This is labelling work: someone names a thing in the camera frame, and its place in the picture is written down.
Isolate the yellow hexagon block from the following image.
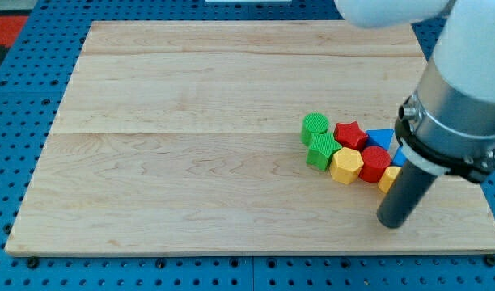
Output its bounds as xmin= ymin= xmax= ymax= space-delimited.
xmin=329 ymin=147 xmax=364 ymax=185

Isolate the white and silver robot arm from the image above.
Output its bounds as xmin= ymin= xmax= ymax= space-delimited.
xmin=335 ymin=0 xmax=495 ymax=183

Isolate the green star block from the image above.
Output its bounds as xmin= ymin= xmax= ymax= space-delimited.
xmin=306 ymin=133 xmax=342 ymax=171

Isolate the red star block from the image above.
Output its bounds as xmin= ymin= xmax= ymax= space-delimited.
xmin=333 ymin=121 xmax=368 ymax=151

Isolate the green cylinder block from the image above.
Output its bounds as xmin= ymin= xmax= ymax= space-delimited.
xmin=300 ymin=112 xmax=329 ymax=146

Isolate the light wooden board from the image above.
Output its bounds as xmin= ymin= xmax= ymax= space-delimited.
xmin=5 ymin=21 xmax=495 ymax=257

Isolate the red cylinder block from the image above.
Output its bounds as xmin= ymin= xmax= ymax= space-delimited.
xmin=359 ymin=145 xmax=391 ymax=183

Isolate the blue triangle block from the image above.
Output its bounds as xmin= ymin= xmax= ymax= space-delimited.
xmin=365 ymin=129 xmax=395 ymax=150

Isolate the yellow pentagon block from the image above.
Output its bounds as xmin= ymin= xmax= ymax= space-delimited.
xmin=378 ymin=166 xmax=401 ymax=194

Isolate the blue block behind rod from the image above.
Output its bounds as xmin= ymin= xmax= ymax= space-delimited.
xmin=391 ymin=146 xmax=407 ymax=167

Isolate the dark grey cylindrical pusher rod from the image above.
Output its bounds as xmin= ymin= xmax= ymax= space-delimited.
xmin=376 ymin=160 xmax=437 ymax=229

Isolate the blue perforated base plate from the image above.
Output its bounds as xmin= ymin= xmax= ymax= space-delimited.
xmin=0 ymin=0 xmax=495 ymax=290

